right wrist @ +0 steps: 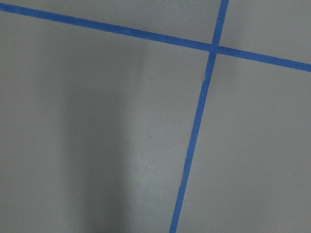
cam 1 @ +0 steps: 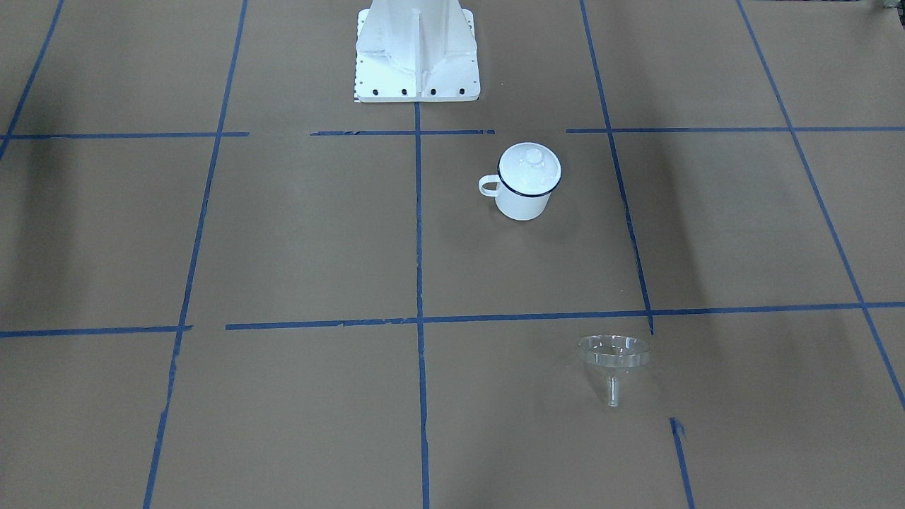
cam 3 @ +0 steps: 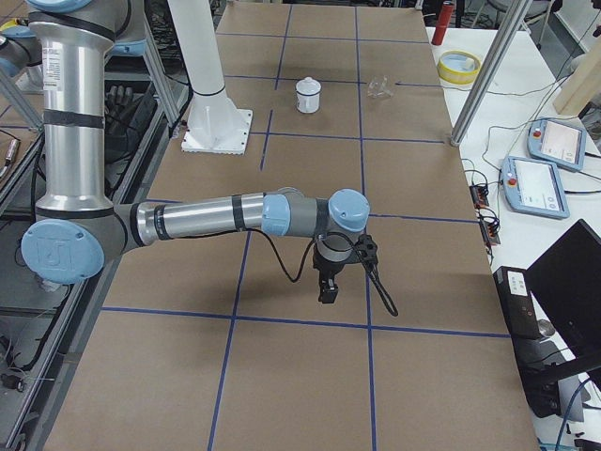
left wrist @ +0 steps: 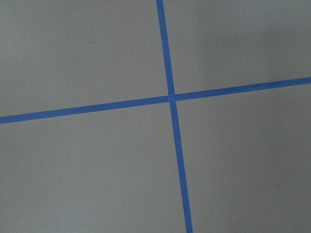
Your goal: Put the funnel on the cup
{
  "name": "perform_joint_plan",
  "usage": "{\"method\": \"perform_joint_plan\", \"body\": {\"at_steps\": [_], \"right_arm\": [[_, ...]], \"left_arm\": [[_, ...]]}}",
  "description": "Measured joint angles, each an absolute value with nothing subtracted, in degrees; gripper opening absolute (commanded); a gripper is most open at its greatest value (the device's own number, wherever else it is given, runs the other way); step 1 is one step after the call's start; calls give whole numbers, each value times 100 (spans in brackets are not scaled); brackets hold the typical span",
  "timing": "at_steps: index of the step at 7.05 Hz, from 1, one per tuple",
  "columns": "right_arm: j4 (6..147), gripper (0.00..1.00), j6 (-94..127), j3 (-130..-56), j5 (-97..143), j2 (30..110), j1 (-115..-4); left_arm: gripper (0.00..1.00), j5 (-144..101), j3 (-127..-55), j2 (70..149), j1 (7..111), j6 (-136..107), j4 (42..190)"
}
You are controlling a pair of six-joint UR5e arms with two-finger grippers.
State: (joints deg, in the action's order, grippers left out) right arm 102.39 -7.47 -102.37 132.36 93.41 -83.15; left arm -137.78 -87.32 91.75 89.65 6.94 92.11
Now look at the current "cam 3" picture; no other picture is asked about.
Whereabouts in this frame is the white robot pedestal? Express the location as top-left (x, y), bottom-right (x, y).
top-left (168, 0), bottom-right (253, 155)

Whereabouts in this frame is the white enamel cup lid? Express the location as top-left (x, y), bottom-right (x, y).
top-left (296, 77), bottom-right (321, 96)

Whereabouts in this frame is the teach pendant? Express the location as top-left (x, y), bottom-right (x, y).
top-left (527, 118), bottom-right (586, 172)
top-left (501, 156), bottom-right (570, 219)

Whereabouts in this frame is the black monitor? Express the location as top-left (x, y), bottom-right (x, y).
top-left (526, 219), bottom-right (600, 357)

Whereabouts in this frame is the near teach pendant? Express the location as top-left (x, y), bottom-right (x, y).
top-left (501, 156), bottom-right (570, 219)

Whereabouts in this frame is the red cylinder bottle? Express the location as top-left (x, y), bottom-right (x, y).
top-left (431, 1), bottom-right (455, 46)

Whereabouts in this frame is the aluminium frame post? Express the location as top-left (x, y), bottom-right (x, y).
top-left (450, 0), bottom-right (532, 147)

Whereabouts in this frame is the wooden beam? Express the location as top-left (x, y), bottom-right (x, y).
top-left (553, 40), bottom-right (601, 116)

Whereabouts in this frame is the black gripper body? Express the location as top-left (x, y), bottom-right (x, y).
top-left (313, 251), bottom-right (353, 285)

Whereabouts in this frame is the yellow tape roll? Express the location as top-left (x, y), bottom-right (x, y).
top-left (437, 50), bottom-right (482, 85)

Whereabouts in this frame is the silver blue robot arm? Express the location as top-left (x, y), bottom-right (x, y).
top-left (21, 1), bottom-right (377, 303)

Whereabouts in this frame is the white enamel cup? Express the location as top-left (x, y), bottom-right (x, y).
top-left (296, 91), bottom-right (320, 114)

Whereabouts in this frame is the clear glass funnel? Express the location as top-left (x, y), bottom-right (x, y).
top-left (367, 75), bottom-right (393, 100)

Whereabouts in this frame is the second grey robot arm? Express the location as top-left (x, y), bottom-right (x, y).
top-left (1, 18), bottom-right (42, 78)

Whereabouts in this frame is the black computer box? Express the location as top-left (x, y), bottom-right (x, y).
top-left (493, 266), bottom-right (542, 340)

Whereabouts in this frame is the far teach pendant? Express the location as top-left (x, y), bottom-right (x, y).
top-left (527, 118), bottom-right (586, 172)

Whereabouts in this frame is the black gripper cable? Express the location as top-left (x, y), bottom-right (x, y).
top-left (243, 226), bottom-right (399, 317)

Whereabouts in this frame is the orange circuit board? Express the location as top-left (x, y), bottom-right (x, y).
top-left (470, 184), bottom-right (489, 209)

